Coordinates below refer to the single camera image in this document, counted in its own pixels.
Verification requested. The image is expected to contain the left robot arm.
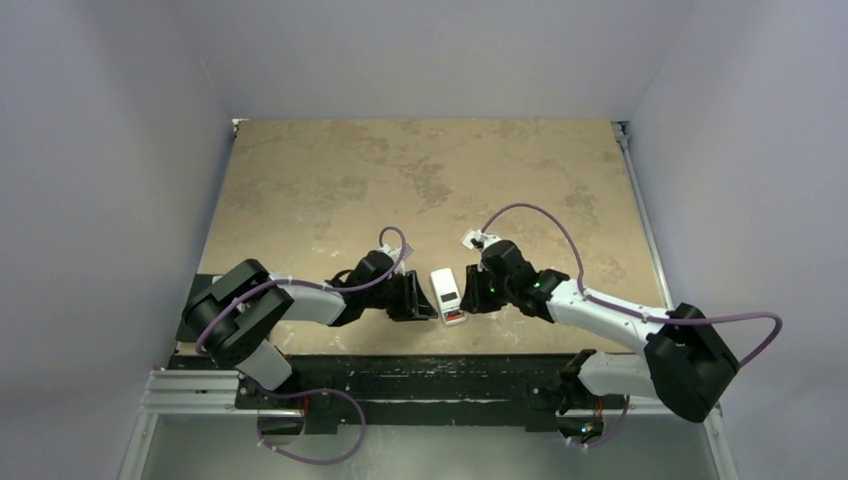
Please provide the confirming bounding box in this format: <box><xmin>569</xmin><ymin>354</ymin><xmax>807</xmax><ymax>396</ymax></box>
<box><xmin>181</xmin><ymin>248</ymin><xmax>437</xmax><ymax>409</ymax></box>

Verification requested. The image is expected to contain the aluminium frame rail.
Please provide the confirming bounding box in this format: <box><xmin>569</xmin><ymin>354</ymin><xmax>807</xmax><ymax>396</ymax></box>
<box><xmin>140</xmin><ymin>370</ymin><xmax>239</xmax><ymax>415</ymax></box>

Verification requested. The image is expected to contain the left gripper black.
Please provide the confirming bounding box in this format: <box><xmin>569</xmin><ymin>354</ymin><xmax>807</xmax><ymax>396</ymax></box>
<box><xmin>363</xmin><ymin>270</ymin><xmax>436</xmax><ymax>321</ymax></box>

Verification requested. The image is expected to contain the white battery cover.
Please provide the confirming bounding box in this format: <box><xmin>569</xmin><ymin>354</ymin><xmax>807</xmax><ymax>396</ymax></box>
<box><xmin>461</xmin><ymin>230</ymin><xmax>482</xmax><ymax>249</ymax></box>

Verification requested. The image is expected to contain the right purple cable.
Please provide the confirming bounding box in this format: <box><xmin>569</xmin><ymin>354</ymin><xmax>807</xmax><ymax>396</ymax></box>
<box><xmin>476</xmin><ymin>202</ymin><xmax>784</xmax><ymax>369</ymax></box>

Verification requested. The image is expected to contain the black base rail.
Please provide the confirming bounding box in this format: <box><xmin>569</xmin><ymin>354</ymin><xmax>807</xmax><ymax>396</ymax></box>
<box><xmin>226</xmin><ymin>353</ymin><xmax>624</xmax><ymax>434</ymax></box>

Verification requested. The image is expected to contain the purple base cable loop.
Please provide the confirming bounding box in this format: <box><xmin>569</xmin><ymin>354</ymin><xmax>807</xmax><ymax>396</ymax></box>
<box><xmin>245</xmin><ymin>380</ymin><xmax>369</xmax><ymax>466</ymax></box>

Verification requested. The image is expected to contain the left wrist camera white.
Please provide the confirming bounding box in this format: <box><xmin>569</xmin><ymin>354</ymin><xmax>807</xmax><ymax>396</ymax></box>
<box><xmin>379</xmin><ymin>243</ymin><xmax>414</xmax><ymax>263</ymax></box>

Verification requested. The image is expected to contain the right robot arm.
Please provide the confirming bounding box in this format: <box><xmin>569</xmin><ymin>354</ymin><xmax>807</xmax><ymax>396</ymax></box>
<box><xmin>462</xmin><ymin>231</ymin><xmax>740</xmax><ymax>423</ymax></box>

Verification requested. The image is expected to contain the red white remote control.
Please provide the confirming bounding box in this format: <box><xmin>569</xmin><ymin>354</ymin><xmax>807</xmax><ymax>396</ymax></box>
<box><xmin>429</xmin><ymin>268</ymin><xmax>467</xmax><ymax>326</ymax></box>

